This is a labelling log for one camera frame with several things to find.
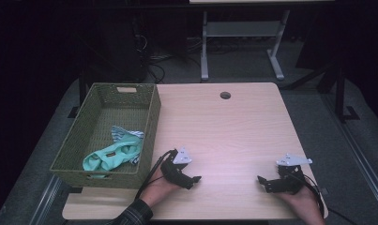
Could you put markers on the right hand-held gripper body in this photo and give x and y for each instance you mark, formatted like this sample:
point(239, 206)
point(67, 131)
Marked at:
point(291, 178)

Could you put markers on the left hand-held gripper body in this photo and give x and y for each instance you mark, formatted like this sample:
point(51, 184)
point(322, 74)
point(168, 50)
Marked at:
point(172, 170)

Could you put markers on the mint green striped garment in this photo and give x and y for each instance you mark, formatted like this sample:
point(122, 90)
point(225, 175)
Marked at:
point(121, 153)

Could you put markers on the green woven basket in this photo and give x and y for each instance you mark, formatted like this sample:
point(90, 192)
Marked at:
point(93, 131)

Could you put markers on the person's left hand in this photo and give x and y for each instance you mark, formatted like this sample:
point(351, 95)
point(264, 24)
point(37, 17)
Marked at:
point(158, 189)

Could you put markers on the person's right hand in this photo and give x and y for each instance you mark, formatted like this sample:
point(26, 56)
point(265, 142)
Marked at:
point(305, 203)

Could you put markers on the black metal stand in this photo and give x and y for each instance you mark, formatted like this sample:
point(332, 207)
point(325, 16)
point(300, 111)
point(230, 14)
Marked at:
point(340, 93)
point(82, 90)

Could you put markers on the metal floor rail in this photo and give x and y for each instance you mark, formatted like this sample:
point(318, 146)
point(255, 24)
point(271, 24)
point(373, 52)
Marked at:
point(358, 156)
point(46, 200)

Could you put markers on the white metal table frame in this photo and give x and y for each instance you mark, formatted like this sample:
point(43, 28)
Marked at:
point(239, 29)

